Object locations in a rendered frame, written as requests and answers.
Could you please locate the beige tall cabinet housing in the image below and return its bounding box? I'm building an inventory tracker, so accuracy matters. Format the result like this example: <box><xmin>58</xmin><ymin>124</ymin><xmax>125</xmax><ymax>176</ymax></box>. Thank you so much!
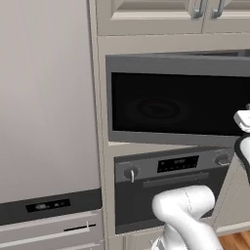
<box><xmin>87</xmin><ymin>0</ymin><xmax>250</xmax><ymax>250</ymax></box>

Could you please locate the grey microwave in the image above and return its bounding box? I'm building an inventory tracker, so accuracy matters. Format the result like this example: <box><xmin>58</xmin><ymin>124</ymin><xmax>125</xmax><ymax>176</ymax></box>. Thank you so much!
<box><xmin>177</xmin><ymin>48</ymin><xmax>250</xmax><ymax>59</ymax></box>

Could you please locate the grey fridge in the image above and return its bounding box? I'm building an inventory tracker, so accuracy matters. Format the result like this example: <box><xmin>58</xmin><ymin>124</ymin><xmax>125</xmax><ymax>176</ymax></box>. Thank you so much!
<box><xmin>0</xmin><ymin>0</ymin><xmax>105</xmax><ymax>250</ymax></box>

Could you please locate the grey microwave door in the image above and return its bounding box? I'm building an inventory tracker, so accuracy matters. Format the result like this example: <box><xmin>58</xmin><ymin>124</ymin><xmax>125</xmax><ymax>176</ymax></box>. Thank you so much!
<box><xmin>104</xmin><ymin>53</ymin><xmax>250</xmax><ymax>148</ymax></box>

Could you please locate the silver cupboard handle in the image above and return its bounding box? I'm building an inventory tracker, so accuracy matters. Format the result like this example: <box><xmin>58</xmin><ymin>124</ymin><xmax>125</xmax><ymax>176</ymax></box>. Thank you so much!
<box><xmin>190</xmin><ymin>0</ymin><xmax>206</xmax><ymax>20</ymax></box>
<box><xmin>210</xmin><ymin>0</ymin><xmax>227</xmax><ymax>20</ymax></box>

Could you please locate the beige cupboard door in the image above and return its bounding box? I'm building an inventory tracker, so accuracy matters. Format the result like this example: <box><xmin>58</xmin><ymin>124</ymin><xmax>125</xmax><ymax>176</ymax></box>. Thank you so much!
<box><xmin>202</xmin><ymin>0</ymin><xmax>250</xmax><ymax>35</ymax></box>
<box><xmin>96</xmin><ymin>0</ymin><xmax>207</xmax><ymax>37</ymax></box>

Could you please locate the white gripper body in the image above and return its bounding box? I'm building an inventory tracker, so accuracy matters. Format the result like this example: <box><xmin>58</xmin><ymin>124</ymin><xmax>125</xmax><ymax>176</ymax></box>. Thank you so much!
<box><xmin>232</xmin><ymin>104</ymin><xmax>250</xmax><ymax>134</ymax></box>

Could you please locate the grey oven knob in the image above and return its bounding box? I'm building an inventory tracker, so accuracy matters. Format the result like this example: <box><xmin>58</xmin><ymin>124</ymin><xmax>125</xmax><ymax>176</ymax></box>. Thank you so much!
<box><xmin>123</xmin><ymin>165</ymin><xmax>142</xmax><ymax>184</ymax></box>
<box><xmin>214</xmin><ymin>152</ymin><xmax>232</xmax><ymax>167</ymax></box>

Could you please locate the dark grey built-in oven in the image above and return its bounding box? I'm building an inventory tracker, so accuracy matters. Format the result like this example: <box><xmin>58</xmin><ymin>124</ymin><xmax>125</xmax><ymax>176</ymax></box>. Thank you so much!
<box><xmin>113</xmin><ymin>146</ymin><xmax>236</xmax><ymax>236</ymax></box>

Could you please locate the dark oven door handle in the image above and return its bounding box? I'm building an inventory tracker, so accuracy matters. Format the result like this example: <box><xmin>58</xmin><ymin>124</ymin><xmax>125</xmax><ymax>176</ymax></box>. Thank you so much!
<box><xmin>142</xmin><ymin>171</ymin><xmax>210</xmax><ymax>188</ymax></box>

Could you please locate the beige base cabinet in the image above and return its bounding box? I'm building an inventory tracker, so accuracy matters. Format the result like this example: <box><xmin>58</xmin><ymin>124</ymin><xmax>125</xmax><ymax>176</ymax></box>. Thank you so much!
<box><xmin>210</xmin><ymin>155</ymin><xmax>250</xmax><ymax>236</ymax></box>

